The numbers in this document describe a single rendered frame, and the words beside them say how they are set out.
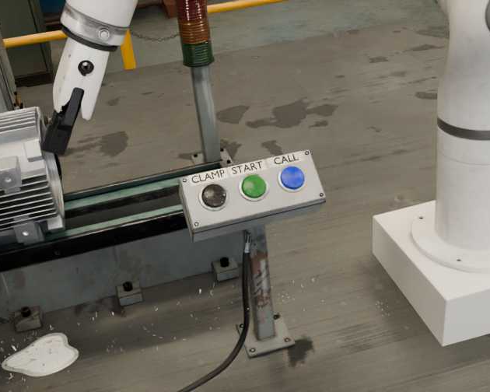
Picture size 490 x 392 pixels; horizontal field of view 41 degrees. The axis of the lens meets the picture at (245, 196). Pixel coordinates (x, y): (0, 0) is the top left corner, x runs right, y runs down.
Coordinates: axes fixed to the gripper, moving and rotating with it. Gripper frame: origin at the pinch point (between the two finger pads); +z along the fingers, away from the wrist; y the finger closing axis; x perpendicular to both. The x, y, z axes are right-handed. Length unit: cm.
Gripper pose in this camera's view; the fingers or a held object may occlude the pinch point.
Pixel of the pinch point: (56, 138)
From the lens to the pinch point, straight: 95.1
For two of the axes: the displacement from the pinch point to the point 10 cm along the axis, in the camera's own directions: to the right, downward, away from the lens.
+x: -8.8, -2.3, -4.2
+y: -2.7, -4.8, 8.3
